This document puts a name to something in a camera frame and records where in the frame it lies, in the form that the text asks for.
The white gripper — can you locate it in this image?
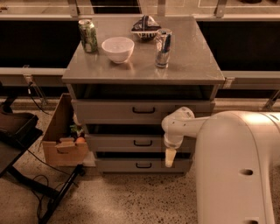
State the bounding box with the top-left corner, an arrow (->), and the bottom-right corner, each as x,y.
164,133 -> 184,168

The grey drawer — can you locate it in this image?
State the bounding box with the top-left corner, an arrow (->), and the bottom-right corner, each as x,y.
72,99 -> 215,124
95,159 -> 193,173
84,134 -> 202,153

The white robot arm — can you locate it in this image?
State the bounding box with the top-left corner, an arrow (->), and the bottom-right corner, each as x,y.
162,107 -> 280,224

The grey bottom drawer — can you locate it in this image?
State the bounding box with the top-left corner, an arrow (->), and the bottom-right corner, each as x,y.
95,159 -> 193,173

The grey drawer cabinet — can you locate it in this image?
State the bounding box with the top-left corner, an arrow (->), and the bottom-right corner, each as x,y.
62,16 -> 224,161

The grey top drawer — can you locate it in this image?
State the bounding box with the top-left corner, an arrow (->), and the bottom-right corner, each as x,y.
72,99 -> 215,124

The orange fruit in box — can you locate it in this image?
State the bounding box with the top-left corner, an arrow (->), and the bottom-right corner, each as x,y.
75,137 -> 86,144

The cardboard box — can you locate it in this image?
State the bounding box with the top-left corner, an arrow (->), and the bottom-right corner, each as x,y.
42,94 -> 88,166

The white bowl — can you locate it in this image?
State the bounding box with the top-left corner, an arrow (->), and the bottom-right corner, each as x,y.
101,37 -> 135,64

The silver blue energy can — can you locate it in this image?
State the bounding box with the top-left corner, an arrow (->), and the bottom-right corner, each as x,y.
155,28 -> 172,67

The dark chip bag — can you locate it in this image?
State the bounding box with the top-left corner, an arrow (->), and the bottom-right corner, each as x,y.
131,15 -> 161,40

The green soda can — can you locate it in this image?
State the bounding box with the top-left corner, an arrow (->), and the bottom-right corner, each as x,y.
78,19 -> 98,53

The grey metal railing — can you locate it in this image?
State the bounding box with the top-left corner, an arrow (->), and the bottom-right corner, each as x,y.
0,0 -> 280,112

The black floor cable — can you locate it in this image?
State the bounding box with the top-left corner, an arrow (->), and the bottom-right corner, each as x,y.
26,150 -> 80,221

